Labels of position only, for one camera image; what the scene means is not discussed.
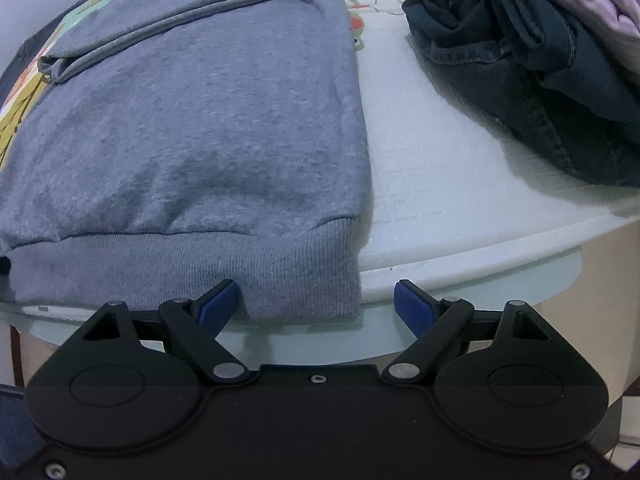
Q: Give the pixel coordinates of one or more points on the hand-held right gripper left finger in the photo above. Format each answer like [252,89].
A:
[220,302]

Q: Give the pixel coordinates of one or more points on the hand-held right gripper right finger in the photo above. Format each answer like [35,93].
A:
[412,305]

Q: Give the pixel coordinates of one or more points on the grey sweater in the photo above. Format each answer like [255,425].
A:
[175,135]

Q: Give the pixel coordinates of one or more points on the printed animal play mat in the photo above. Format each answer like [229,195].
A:
[440,185]

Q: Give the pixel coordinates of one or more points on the person's blue trousers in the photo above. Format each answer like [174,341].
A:
[15,420]

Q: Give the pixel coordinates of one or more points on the dark denim jeans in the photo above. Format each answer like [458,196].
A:
[525,60]

